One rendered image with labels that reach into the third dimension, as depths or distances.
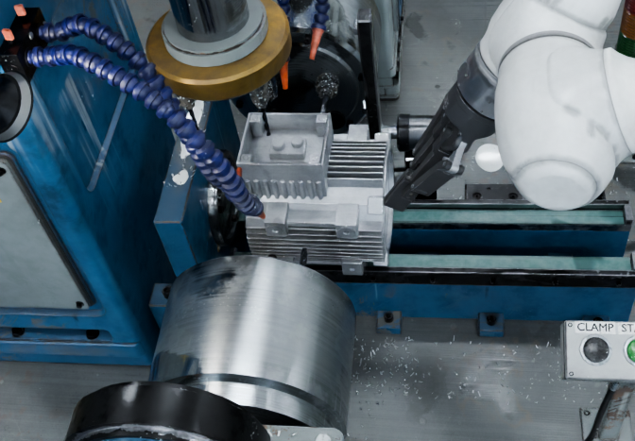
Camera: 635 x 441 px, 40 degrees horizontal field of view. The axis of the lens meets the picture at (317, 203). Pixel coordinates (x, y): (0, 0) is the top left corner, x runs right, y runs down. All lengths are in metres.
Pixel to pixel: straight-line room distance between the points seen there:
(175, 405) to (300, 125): 0.61
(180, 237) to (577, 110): 0.58
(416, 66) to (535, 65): 0.97
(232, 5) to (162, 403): 0.49
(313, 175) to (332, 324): 0.23
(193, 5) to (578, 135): 0.46
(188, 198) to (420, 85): 0.73
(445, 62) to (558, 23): 0.92
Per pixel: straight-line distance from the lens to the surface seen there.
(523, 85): 0.85
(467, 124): 1.04
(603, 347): 1.10
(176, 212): 1.16
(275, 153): 1.22
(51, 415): 1.47
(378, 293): 1.37
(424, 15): 1.94
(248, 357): 0.99
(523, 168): 0.81
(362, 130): 1.31
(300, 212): 1.23
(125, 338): 1.38
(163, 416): 0.75
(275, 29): 1.09
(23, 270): 1.27
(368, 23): 1.22
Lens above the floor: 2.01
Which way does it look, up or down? 50 degrees down
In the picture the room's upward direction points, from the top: 10 degrees counter-clockwise
